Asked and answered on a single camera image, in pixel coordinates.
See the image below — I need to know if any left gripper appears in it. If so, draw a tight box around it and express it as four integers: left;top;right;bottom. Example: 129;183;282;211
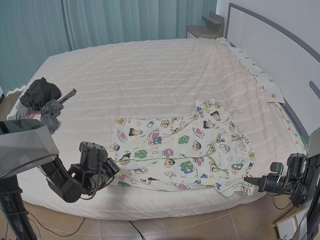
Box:
96;157;120;187

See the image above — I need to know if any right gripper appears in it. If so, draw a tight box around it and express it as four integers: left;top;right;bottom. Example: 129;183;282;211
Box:
257;174;288;195

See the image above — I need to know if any white printed pyjama top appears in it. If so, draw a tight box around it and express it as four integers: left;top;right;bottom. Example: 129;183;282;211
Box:
109;98;258;198

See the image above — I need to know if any pile of clothes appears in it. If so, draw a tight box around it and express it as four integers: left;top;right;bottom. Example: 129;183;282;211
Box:
15;77;77;136

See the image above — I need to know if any white printed pillow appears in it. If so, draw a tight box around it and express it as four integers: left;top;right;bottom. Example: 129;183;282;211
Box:
234;46;286;104

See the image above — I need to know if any bed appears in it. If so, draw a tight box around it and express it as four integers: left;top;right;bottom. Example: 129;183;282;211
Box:
9;3;320;222

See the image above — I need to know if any blue-green curtain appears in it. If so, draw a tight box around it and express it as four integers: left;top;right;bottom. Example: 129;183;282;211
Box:
0;0;75;97
62;0;220;51

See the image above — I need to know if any grey bedside table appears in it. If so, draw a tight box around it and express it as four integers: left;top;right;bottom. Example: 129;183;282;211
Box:
187;11;224;39

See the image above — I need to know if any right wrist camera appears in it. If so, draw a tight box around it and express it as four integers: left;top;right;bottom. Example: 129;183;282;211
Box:
271;162;283;176

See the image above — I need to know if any black cable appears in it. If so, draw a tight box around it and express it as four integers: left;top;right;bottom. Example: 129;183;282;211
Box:
129;220;146;240
25;213;87;237

